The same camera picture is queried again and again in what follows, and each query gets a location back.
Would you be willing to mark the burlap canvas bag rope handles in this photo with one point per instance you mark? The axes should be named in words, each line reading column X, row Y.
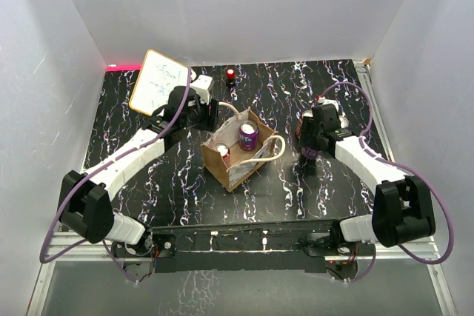
column 270, row 147

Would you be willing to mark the red cola can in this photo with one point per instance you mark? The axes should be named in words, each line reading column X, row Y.
column 224, row 152
column 304, row 121

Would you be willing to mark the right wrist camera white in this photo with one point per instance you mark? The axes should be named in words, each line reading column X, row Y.
column 321, row 100

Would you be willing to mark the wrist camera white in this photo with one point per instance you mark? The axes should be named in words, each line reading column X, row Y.
column 321, row 100
column 203, row 85

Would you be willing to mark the red button on black base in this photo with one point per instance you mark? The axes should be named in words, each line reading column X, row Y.
column 230, row 77

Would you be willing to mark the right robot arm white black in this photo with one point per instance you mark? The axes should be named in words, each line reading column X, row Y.
column 402, row 206

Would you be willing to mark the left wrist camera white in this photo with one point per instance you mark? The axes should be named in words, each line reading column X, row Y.
column 203, row 85

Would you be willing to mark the purple soda can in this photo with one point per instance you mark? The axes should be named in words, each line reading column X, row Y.
column 310, row 153
column 248, row 135
column 345, row 124

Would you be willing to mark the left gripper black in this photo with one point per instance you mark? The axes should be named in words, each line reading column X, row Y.
column 210, row 111

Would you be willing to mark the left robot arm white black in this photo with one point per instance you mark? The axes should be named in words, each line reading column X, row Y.
column 85, row 203

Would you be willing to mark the whiteboard with yellow frame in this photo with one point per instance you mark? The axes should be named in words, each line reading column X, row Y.
column 158, row 76

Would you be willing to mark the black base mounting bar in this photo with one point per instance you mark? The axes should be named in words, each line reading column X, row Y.
column 262, row 246

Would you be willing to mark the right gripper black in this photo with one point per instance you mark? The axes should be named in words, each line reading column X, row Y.
column 306, row 136

